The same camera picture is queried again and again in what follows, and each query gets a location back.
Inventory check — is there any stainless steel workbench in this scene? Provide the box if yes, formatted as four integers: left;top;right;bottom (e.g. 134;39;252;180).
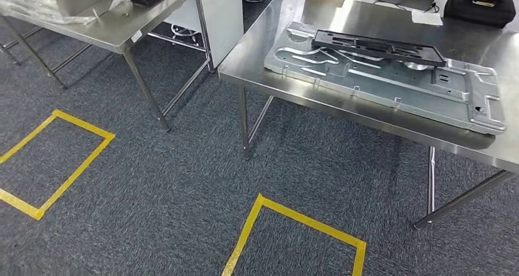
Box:
217;0;519;231

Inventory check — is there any yellow floor tape square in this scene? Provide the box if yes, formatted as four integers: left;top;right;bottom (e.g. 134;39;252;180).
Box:
220;193;367;276

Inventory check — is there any white cabinet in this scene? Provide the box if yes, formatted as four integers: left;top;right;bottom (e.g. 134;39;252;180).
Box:
162;0;245;69

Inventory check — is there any stamped sheet metal panel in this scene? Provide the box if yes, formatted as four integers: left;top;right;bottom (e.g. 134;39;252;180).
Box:
263;20;507;136

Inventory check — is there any stainless steel table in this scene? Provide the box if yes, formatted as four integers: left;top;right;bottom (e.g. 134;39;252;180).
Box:
0;0;217;133

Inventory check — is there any white paper sheet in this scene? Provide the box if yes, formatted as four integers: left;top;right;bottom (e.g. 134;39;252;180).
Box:
411;9;444;26

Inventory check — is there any black bag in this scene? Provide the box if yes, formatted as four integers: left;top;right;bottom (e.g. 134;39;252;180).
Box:
442;0;518;29

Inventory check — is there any clear plastic wrap sheet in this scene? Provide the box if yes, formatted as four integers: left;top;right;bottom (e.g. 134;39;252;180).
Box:
0;0;132;26

